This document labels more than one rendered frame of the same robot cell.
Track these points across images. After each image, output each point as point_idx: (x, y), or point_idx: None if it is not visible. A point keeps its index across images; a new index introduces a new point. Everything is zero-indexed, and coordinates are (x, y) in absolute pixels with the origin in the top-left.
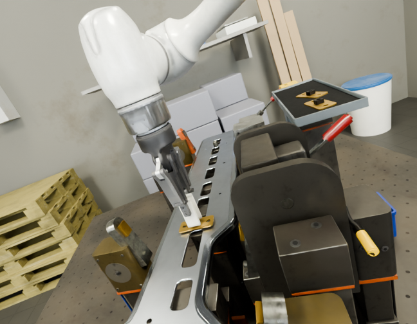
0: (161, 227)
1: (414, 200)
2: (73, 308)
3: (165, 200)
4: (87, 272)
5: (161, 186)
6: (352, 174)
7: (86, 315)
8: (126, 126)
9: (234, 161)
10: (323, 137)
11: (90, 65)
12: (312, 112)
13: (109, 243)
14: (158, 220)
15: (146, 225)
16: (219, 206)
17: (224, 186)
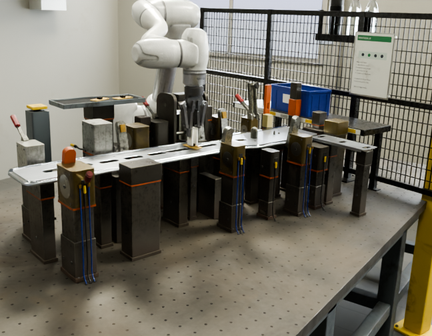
0: (147, 286)
1: None
2: (289, 282)
3: (77, 322)
4: (263, 305)
5: (205, 111)
6: (16, 208)
7: (277, 269)
8: (205, 79)
9: (113, 152)
10: (148, 105)
11: (208, 49)
12: (135, 98)
13: (235, 144)
14: (134, 297)
15: (151, 305)
16: (173, 147)
17: (151, 149)
